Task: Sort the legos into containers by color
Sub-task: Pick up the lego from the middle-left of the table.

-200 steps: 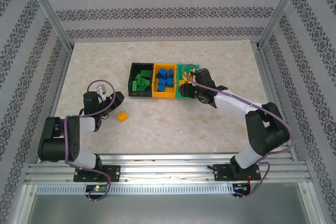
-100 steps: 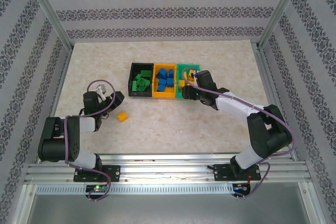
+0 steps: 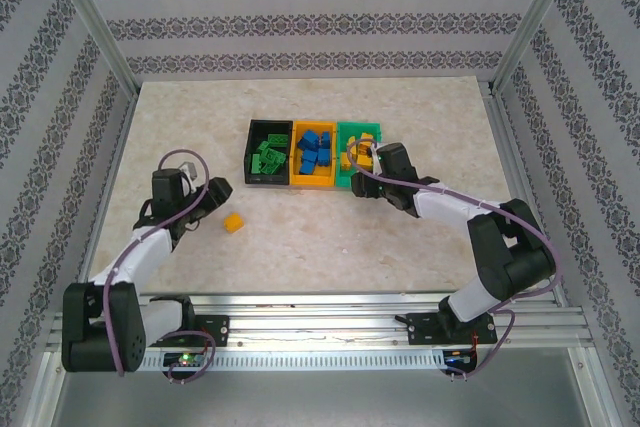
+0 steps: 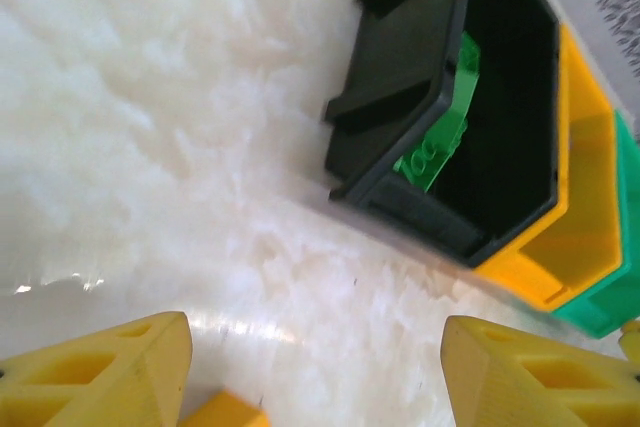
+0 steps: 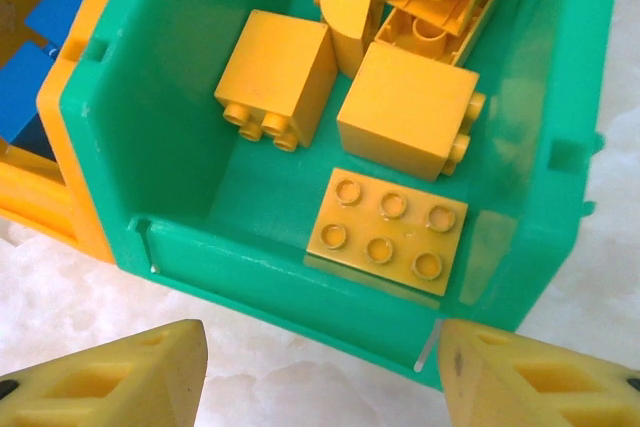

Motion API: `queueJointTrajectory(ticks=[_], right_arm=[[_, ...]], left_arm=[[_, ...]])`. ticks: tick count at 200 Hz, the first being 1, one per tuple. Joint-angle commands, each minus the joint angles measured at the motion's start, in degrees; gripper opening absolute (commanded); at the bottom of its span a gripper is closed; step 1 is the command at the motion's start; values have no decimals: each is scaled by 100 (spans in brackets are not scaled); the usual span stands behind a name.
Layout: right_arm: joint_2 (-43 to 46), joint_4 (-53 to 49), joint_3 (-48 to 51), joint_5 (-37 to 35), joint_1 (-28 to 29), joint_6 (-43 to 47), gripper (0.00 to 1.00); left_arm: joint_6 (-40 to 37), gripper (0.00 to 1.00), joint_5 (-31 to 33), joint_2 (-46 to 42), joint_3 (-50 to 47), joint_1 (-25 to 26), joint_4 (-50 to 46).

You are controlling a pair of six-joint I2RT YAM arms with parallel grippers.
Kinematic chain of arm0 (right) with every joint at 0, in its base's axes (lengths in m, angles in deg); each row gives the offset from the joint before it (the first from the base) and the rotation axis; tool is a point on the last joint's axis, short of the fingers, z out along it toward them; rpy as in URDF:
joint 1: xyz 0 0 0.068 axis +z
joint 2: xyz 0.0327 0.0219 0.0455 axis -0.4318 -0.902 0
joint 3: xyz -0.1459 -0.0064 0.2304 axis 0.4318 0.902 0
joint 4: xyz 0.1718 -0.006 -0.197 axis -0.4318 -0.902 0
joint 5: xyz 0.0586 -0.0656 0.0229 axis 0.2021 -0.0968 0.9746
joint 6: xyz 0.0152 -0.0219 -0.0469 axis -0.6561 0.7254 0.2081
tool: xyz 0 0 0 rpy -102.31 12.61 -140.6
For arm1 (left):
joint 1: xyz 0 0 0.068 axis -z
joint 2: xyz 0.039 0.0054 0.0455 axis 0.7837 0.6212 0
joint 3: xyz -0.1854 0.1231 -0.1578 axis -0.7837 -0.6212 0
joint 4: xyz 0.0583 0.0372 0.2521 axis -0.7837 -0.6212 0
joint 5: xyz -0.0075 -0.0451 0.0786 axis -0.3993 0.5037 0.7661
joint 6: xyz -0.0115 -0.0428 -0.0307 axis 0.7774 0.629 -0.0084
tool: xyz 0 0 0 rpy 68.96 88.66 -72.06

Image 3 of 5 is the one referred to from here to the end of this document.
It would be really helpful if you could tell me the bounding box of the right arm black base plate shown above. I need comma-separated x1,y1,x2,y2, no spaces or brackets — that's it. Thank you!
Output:
406,311,499,347

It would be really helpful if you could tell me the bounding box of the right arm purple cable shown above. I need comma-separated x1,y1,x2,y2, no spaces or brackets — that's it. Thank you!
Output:
347,139,564,383

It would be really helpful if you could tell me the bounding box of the yellow plastic bin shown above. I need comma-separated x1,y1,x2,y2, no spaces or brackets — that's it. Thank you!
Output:
289,119,340,189

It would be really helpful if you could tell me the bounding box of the aluminium side rail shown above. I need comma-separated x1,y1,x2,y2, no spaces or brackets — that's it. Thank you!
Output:
482,81,569,308
69,91,139,311

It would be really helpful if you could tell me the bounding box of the green plastic bin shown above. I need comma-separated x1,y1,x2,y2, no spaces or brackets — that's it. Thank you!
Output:
333,120,385,192

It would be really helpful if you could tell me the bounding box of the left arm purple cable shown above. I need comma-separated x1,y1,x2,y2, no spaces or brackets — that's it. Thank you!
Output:
102,148,217,388

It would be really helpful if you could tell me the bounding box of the slotted white cable duct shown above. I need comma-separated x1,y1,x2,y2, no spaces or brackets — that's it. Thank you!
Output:
134,350,449,373

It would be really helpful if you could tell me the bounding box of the grey metal panel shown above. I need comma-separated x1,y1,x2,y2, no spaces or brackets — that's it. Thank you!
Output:
49,369,601,427

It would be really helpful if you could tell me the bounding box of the aluminium mounting rail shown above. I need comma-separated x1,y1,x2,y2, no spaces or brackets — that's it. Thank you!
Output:
47,291,594,348

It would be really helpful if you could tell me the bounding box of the black plastic bin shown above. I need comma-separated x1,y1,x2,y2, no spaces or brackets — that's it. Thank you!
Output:
243,118,295,185

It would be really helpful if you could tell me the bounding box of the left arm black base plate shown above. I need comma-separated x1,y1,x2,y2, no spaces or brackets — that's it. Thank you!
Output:
192,314,231,348

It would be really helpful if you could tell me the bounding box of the aluminium frame post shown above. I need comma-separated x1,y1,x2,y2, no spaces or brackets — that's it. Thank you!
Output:
488,0,586,98
42,0,140,98

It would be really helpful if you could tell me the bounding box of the large blue lego brick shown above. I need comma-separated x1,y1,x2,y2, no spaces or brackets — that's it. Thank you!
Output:
298,149,319,176

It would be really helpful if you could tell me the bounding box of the long green lego brick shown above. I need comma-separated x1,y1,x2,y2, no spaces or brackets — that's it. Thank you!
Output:
257,145,281,171

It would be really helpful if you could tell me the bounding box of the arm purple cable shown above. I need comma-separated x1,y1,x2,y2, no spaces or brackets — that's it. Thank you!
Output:
347,139,564,383
102,148,217,388

